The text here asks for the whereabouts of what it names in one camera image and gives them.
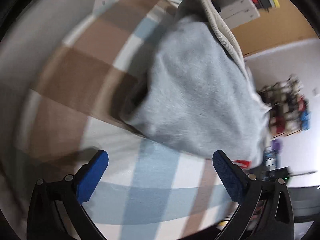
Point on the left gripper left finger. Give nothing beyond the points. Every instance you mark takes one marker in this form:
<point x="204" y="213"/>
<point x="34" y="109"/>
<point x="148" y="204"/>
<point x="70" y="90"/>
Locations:
<point x="44" y="220"/>

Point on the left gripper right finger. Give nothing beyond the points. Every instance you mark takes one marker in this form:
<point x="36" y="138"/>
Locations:
<point x="264" y="211"/>

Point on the grey hoodie with red print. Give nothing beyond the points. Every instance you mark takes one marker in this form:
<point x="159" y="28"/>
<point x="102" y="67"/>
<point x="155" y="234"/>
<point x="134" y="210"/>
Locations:
<point x="198" y="96"/>

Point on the purple bag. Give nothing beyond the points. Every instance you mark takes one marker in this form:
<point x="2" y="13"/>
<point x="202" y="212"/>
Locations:
<point x="277" y="146"/>

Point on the wooden shoe rack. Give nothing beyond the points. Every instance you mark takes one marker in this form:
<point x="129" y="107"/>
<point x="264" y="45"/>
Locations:
<point x="289" y="112"/>

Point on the plaid bed sheet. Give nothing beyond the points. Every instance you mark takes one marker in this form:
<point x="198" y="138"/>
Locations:
<point x="66" y="66"/>

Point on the wooden door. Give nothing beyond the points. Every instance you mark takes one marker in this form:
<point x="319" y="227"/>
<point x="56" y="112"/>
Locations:
<point x="273" y="28"/>

